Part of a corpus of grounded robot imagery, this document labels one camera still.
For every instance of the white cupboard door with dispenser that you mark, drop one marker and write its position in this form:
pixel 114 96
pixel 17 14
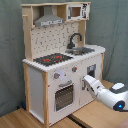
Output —
pixel 90 72

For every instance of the red stove knob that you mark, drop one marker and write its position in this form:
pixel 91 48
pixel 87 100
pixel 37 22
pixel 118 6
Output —
pixel 74 69
pixel 56 75

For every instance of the grey range hood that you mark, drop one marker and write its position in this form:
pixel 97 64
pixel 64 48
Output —
pixel 48 18

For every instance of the grey toy sink basin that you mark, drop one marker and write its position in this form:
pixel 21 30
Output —
pixel 79 51

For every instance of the white oven door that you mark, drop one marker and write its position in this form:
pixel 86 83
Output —
pixel 63 97

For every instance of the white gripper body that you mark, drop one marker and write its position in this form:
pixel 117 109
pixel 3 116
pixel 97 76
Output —
pixel 94 85

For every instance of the black stovetop red burners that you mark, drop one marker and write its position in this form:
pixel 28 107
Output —
pixel 52 59

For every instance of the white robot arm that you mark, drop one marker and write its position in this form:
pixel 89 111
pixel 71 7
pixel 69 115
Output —
pixel 115 98

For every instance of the left red stove knob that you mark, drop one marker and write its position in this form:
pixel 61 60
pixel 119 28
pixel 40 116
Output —
pixel 56 75

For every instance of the wooden toy kitchen unit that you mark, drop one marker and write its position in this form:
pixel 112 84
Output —
pixel 46 40

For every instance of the black toy faucet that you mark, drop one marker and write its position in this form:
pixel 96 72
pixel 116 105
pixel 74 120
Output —
pixel 73 40

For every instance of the right red stove knob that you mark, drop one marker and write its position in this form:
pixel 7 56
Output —
pixel 74 69

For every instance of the white toy microwave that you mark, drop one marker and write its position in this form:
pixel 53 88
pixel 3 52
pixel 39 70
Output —
pixel 77 11

